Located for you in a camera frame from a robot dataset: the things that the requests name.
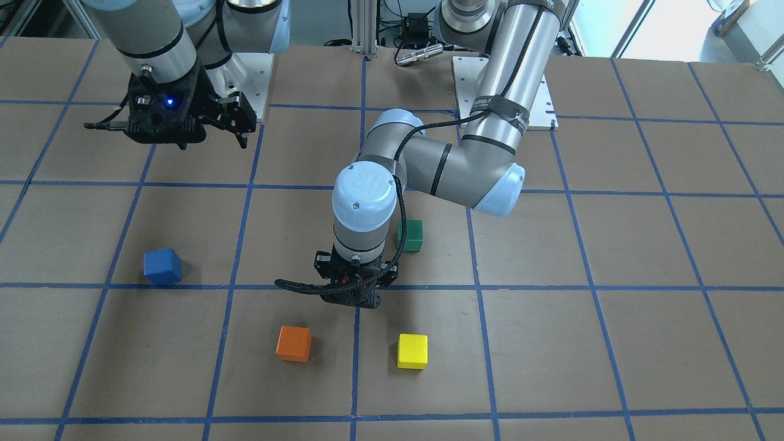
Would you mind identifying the yellow wooden block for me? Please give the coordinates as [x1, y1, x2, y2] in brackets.
[396, 333, 429, 369]

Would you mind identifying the orange wooden block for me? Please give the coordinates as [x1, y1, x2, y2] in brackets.
[276, 325, 312, 363]

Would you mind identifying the aluminium frame post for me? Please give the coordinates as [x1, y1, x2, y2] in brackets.
[350, 0, 377, 59]

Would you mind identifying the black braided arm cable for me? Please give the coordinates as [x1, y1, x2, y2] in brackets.
[274, 0, 549, 298]

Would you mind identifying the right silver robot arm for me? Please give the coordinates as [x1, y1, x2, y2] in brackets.
[82, 1, 291, 150]

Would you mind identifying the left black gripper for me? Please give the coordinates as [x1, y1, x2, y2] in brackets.
[314, 249, 398, 308]

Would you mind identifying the blue wooden block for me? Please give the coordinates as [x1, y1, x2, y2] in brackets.
[143, 248, 183, 287]

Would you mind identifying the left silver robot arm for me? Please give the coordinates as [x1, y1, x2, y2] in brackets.
[276, 1, 570, 308]

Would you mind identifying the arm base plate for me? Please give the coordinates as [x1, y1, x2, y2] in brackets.
[451, 56, 559, 131]
[207, 53, 275, 123]

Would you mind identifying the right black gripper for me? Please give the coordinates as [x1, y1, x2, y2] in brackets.
[126, 64, 257, 150]

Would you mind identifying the green wooden block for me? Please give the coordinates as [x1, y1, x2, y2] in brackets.
[395, 219, 424, 253]

